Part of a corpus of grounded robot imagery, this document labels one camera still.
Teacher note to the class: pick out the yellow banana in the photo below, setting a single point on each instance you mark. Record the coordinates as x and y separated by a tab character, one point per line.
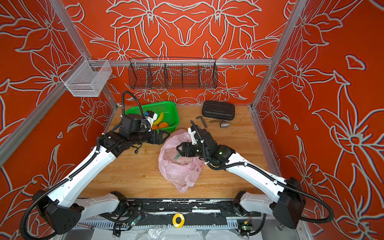
159	119

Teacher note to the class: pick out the white mesh wall basket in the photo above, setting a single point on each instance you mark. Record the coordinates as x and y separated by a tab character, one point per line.
84	80

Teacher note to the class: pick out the black hex key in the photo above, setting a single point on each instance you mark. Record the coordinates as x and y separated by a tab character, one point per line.
203	121

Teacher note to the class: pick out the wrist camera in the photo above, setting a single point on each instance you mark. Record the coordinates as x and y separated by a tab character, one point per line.
151	116
192	132

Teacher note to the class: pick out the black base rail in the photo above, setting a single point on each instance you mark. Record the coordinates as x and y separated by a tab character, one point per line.
221	207

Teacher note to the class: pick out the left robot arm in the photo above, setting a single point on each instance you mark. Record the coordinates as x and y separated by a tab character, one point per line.
60	206

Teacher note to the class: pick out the yellow tape roll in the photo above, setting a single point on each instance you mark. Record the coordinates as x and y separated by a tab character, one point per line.
178	220

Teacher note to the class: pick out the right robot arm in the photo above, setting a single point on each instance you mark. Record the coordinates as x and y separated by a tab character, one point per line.
285	199

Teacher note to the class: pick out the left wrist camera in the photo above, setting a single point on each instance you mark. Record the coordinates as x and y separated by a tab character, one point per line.
151	116

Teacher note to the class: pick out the red dragon fruit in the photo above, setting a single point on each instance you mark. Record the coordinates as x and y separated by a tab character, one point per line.
178	157

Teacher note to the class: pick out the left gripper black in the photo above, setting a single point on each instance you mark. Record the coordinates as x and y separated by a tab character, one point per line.
160	140

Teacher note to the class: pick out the metal drill chuck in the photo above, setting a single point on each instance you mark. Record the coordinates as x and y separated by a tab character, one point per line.
222	123

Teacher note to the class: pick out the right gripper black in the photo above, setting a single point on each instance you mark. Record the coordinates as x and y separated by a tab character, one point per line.
186	146

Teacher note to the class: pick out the black wire wall basket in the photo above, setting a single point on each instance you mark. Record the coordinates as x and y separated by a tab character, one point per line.
173	74

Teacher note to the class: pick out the black tool case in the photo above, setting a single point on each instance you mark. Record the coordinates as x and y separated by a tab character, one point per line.
218	110

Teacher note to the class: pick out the pink plastic bag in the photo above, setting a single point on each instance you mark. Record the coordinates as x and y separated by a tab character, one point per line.
185	173

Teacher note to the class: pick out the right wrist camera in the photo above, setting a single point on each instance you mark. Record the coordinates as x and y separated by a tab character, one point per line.
192	132

